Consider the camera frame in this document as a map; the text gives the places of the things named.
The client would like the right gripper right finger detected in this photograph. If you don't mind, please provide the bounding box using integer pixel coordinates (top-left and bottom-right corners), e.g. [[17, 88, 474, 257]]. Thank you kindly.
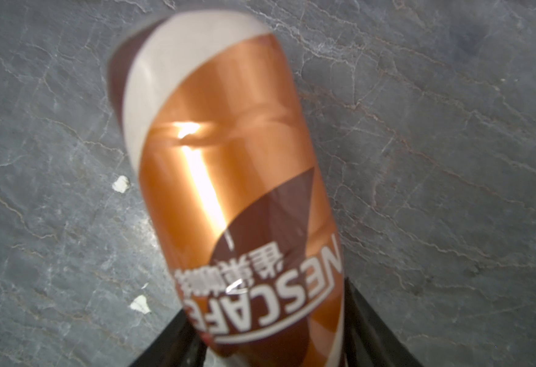
[[344, 278, 422, 367]]

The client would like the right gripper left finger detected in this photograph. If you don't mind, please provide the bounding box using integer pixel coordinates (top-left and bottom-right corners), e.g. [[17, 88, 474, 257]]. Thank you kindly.
[[130, 310, 206, 367]]

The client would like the brown coffee bottle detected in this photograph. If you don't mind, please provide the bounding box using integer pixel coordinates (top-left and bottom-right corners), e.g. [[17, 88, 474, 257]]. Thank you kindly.
[[107, 9, 344, 366]]

